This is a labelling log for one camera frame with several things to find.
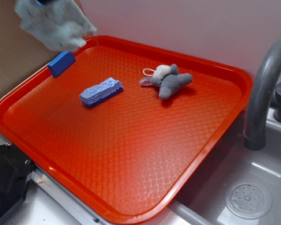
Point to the blue gripper finger tip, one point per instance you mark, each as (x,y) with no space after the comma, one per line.
(45,1)

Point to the light blue cloth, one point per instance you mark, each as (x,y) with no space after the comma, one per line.
(60,25)

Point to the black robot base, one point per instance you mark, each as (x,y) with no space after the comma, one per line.
(15,174)

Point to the brown cardboard panel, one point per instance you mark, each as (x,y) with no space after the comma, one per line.
(20,53)

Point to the blue rectangular block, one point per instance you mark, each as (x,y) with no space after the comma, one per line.
(61,63)

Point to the blue sponge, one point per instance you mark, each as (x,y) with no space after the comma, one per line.
(99,93)

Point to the grey plush elephant toy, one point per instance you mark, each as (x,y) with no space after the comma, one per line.
(167,79)

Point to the orange plastic tray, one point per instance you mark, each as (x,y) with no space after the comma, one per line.
(127,157)

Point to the grey toy faucet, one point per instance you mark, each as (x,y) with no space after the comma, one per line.
(262,94)

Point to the grey toy sink basin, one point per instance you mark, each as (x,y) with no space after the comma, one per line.
(234,185)

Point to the silver metal rail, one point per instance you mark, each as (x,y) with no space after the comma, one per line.
(47,203)

